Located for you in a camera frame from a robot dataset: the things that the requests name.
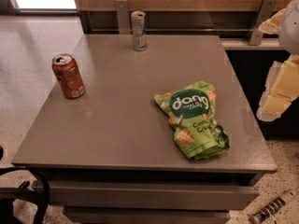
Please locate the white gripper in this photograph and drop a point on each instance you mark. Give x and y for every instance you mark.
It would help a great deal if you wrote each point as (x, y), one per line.
(291, 28)

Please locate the green rice chip bag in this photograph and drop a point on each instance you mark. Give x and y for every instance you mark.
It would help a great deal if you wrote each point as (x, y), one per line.
(191, 113)

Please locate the silver blue redbull can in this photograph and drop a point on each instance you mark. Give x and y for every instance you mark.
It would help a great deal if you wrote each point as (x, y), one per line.
(138, 21)

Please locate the orange soda can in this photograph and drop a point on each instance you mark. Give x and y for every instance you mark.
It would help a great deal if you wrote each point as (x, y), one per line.
(65, 69)

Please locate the striped tube on floor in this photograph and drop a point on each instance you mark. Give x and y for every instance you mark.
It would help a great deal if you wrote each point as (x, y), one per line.
(269, 210)

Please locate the grey table drawer unit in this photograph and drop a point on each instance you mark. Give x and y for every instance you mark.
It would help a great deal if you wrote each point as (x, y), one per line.
(149, 201)

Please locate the right metal wall bracket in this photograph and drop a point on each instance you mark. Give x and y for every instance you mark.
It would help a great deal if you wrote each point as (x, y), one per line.
(264, 12)

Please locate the metal wall bracket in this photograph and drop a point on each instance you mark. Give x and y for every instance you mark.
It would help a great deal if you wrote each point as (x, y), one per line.
(123, 19)
(264, 12)

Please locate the left metal wall bracket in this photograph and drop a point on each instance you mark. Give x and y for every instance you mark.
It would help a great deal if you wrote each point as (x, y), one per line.
(123, 19)

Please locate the black chair frame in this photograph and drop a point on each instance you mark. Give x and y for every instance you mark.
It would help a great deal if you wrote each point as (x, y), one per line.
(9, 195)

